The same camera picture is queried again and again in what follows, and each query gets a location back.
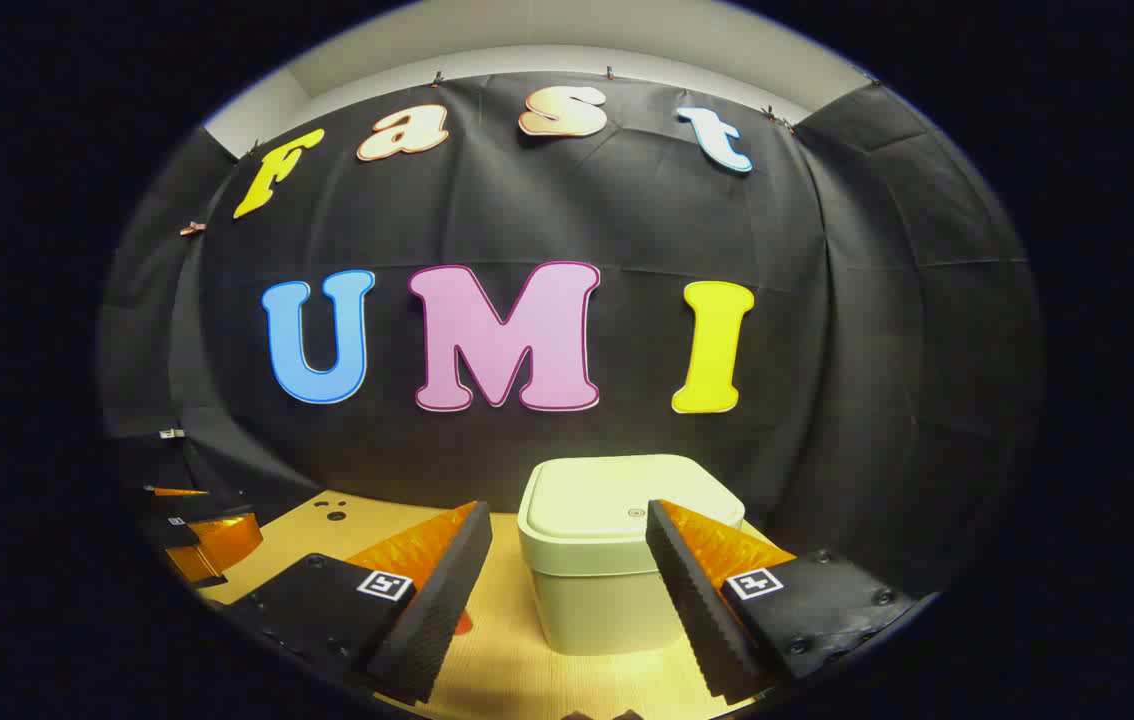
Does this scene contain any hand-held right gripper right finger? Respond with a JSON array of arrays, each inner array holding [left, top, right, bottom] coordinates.
[[644, 499, 931, 704]]

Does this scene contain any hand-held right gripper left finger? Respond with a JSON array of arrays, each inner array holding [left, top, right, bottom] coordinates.
[[220, 500, 494, 706]]

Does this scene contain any pale green desktop garbage bin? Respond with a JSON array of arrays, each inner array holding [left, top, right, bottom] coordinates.
[[517, 455, 748, 657]]

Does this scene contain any wooden desktop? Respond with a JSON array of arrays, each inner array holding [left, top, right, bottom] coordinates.
[[195, 490, 798, 720]]

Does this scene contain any black backdrop cloth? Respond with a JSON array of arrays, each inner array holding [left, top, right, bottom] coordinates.
[[97, 70, 1043, 601]]

